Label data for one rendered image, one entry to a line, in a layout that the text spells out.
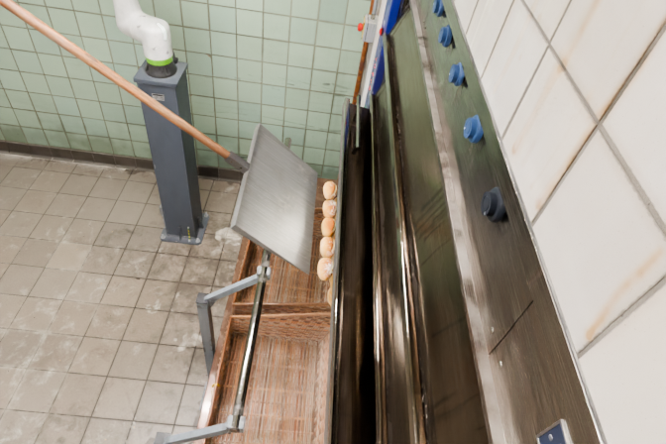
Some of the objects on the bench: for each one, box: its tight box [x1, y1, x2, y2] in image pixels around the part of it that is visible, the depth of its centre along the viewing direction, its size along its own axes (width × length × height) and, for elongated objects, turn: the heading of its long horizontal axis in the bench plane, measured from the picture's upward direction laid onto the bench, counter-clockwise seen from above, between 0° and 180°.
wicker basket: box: [200, 311, 331, 444], centre depth 171 cm, size 49×56×28 cm
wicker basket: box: [231, 207, 333, 315], centre depth 212 cm, size 49×56×28 cm
